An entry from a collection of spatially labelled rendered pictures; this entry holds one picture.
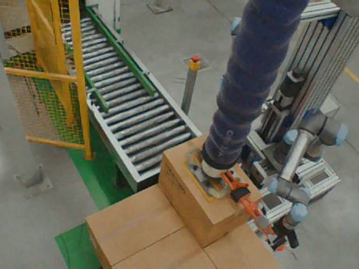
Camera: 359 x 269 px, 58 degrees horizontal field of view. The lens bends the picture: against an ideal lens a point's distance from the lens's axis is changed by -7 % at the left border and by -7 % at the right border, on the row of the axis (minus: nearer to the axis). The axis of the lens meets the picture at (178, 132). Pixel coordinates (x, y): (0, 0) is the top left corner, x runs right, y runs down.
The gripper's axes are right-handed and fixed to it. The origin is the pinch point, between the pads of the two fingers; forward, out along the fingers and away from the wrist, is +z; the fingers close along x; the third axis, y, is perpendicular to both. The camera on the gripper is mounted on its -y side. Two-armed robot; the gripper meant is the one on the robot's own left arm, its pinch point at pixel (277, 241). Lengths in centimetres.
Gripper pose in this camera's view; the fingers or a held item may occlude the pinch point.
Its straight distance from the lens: 201.2
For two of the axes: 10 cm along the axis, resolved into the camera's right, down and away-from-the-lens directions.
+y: -5.2, -7.0, 4.9
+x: -8.5, 3.3, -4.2
